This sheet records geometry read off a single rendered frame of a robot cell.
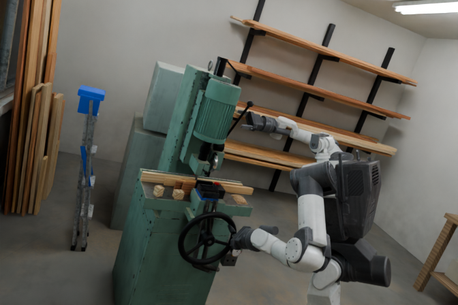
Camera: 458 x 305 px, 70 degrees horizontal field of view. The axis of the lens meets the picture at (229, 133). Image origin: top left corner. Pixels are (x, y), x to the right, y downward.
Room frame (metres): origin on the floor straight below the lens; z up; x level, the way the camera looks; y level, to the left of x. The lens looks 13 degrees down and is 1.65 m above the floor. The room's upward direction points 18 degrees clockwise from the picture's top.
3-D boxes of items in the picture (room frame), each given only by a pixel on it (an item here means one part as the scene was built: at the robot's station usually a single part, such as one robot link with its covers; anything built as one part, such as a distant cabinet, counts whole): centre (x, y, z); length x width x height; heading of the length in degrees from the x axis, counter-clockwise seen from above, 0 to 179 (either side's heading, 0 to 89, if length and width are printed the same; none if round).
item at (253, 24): (4.25, -0.94, 1.20); 2.71 x 0.56 x 2.40; 110
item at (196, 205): (1.53, 0.00, 0.91); 0.15 x 0.14 x 0.09; 117
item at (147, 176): (1.72, 0.10, 0.92); 0.60 x 0.02 x 0.05; 117
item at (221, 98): (1.70, 0.09, 1.35); 0.18 x 0.18 x 0.31
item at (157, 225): (1.81, 0.15, 0.76); 0.57 x 0.45 x 0.09; 27
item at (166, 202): (1.61, 0.04, 0.87); 0.61 x 0.30 x 0.06; 117
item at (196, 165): (1.72, 0.10, 1.03); 0.14 x 0.07 x 0.09; 27
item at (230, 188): (1.74, 0.00, 0.92); 0.55 x 0.02 x 0.04; 117
